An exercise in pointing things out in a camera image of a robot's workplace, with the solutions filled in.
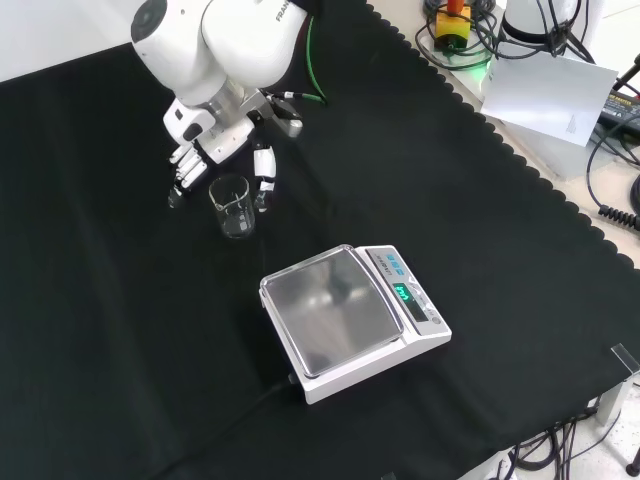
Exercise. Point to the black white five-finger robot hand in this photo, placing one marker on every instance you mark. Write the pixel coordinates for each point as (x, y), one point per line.
(220, 135)

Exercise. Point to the clear glass beaker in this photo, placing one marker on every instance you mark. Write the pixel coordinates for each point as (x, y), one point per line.
(231, 206)

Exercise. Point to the black bench cloth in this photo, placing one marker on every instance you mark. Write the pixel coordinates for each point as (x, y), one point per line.
(150, 325)

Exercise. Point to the white electronic balance steel pan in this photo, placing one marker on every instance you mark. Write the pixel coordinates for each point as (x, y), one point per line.
(350, 315)

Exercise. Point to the yellow emergency stop button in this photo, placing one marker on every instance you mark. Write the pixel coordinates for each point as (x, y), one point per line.
(452, 27)

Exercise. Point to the pale white board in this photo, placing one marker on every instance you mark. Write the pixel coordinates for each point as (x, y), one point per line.
(547, 95)

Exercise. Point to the black power adapter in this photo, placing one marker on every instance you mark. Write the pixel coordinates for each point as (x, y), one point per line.
(620, 112)

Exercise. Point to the grey aluminium table leg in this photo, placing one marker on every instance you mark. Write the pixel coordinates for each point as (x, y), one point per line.
(614, 400)

